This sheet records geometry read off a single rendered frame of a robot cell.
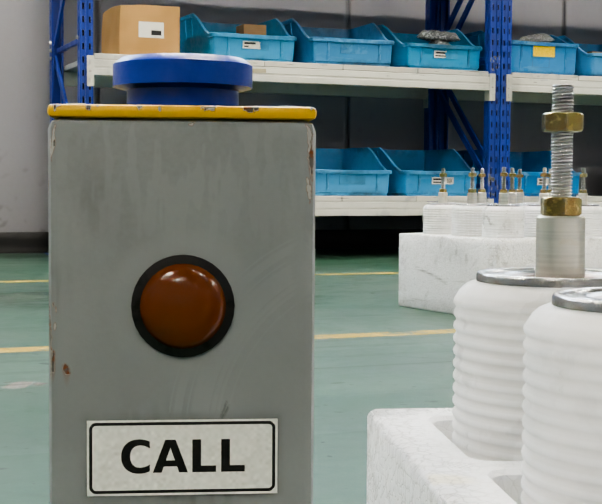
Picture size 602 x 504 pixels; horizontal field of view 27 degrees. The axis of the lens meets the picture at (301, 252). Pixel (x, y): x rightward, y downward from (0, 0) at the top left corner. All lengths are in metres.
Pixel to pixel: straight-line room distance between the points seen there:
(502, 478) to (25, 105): 5.08
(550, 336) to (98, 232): 0.18
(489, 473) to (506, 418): 0.04
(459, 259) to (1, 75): 3.05
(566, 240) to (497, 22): 4.96
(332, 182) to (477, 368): 4.61
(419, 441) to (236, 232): 0.26
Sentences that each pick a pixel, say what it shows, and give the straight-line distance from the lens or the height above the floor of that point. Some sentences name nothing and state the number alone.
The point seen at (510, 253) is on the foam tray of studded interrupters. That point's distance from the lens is 2.81.
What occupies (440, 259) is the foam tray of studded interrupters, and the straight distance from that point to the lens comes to 2.95.
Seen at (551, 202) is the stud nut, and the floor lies 0.29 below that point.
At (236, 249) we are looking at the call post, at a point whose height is 0.28.
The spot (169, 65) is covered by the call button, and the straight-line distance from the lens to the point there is 0.35.
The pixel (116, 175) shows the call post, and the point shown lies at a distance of 0.33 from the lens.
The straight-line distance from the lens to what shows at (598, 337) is 0.43.
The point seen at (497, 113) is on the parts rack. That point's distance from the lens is 5.49.
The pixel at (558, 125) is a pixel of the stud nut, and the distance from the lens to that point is 0.58.
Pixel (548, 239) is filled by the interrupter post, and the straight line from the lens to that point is 0.57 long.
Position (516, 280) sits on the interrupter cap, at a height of 0.25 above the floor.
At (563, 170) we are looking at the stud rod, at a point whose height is 0.30.
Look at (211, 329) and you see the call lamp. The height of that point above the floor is 0.26.
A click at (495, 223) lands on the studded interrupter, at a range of 2.84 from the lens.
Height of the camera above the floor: 0.29
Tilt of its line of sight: 3 degrees down
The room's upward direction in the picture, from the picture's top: straight up
